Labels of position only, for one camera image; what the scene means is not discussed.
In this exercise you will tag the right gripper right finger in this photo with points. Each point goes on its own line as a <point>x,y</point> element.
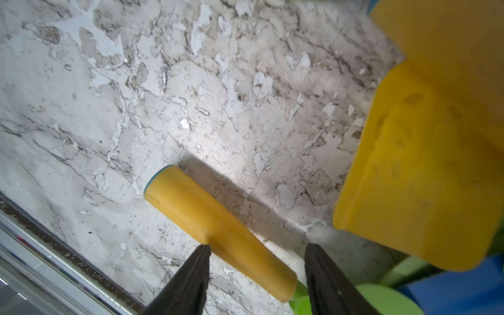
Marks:
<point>329,290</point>

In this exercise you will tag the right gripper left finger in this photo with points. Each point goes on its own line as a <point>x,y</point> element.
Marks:
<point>186,292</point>

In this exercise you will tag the yellow square scoop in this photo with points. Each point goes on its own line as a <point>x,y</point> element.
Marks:
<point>427,179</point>

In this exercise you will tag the aluminium front rail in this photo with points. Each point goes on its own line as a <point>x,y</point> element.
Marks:
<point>40,274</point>

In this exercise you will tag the blue shovel wooden handle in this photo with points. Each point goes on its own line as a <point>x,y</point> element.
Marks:
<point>478,291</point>

